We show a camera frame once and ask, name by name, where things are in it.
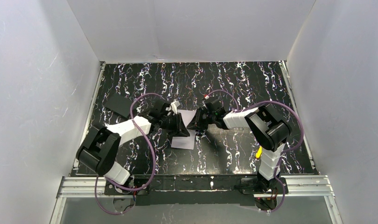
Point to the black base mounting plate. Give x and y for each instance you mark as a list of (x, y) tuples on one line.
[(242, 189)]

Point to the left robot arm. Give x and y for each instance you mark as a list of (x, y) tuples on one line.
[(99, 149)]

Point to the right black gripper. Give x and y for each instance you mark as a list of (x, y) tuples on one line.
[(200, 118)]

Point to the aluminium frame rail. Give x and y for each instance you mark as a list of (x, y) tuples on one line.
[(81, 198)]

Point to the yellow handled screwdriver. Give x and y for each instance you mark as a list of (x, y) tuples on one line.
[(258, 153)]

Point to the black rectangular pad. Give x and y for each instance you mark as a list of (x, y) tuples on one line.
[(119, 105)]

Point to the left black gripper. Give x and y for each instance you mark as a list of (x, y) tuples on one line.
[(173, 122)]

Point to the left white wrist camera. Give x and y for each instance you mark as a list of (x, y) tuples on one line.
[(174, 106)]

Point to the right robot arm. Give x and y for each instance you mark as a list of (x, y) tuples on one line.
[(268, 127)]

